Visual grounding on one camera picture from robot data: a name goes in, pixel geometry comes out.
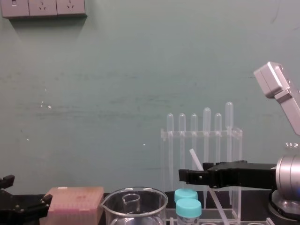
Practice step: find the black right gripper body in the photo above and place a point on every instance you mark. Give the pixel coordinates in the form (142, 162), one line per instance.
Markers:
(243, 174)

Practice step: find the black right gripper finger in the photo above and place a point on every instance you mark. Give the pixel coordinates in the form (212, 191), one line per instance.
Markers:
(193, 176)
(211, 165)

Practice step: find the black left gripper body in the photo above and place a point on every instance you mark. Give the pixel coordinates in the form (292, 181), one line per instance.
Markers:
(16, 212)

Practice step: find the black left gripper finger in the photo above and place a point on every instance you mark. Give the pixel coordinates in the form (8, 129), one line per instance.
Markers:
(6, 182)
(46, 205)

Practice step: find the clear glass stirring rod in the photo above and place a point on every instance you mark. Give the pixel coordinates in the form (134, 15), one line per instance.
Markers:
(195, 159)

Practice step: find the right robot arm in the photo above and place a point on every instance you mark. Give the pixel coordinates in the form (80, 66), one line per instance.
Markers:
(288, 172)

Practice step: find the teal capped vial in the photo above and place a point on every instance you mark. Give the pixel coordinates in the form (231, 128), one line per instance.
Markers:
(185, 194)
(188, 207)

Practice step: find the clear acrylic pipette stand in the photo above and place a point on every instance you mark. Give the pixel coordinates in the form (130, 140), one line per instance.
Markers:
(237, 150)

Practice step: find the pink pipette tip box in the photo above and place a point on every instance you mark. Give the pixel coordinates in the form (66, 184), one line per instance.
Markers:
(75, 204)

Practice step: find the short clear plastic pipette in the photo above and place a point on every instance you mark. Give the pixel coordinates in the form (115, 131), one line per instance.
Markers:
(218, 122)
(182, 122)
(193, 122)

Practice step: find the large glass beaker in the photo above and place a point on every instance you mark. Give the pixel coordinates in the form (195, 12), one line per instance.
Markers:
(154, 206)

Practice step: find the clear acrylic tube rack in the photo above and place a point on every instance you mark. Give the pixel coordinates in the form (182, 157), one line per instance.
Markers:
(268, 221)

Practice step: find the long clear plastic pipette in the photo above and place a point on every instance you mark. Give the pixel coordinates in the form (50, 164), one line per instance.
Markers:
(229, 112)

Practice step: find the small glass beaker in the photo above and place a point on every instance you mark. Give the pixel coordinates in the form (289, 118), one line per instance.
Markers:
(131, 203)

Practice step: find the grey wall socket strip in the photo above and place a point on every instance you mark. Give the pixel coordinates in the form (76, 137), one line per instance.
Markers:
(42, 8)

